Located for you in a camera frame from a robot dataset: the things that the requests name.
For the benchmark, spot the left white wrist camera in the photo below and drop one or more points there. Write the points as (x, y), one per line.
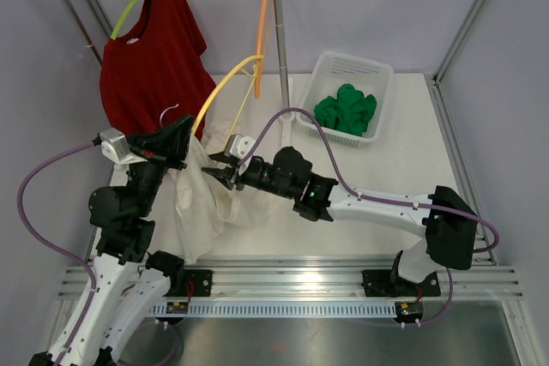
(115, 147)

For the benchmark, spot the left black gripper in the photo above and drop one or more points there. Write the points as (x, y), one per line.
(171, 146)

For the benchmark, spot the white plastic basket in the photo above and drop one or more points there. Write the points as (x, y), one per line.
(335, 70)

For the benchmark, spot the green t shirt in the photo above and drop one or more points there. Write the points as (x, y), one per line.
(350, 111)

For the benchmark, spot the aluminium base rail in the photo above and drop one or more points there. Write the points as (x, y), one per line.
(314, 288)

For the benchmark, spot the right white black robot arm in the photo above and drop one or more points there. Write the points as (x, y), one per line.
(443, 222)

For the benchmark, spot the yellow hanger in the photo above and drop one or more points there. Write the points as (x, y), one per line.
(249, 67)

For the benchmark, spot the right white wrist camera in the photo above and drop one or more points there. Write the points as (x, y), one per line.
(238, 147)

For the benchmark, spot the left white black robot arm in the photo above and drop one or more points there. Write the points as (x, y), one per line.
(124, 281)

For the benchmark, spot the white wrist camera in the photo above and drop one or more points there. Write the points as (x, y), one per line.
(115, 147)
(238, 147)

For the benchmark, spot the green hanger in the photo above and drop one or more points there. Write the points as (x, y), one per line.
(120, 22)

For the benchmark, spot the orange hanger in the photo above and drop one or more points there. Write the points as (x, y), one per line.
(261, 40)

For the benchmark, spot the red t shirt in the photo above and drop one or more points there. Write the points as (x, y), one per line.
(153, 75)

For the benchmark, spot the white t shirt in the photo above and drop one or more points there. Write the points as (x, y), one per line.
(204, 208)

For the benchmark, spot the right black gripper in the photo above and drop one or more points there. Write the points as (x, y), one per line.
(229, 176)

